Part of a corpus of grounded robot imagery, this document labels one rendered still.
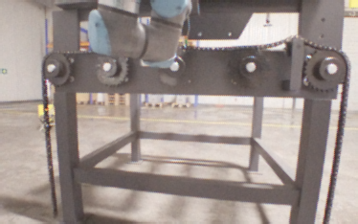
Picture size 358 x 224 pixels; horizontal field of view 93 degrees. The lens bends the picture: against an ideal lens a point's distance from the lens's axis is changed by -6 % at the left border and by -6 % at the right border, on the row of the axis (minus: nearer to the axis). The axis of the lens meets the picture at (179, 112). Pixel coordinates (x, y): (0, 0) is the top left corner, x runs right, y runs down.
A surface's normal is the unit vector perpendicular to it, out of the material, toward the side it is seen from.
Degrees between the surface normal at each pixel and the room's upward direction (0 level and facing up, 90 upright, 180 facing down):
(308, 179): 90
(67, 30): 90
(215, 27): 90
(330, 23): 90
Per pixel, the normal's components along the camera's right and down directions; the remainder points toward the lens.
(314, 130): -0.16, 0.11
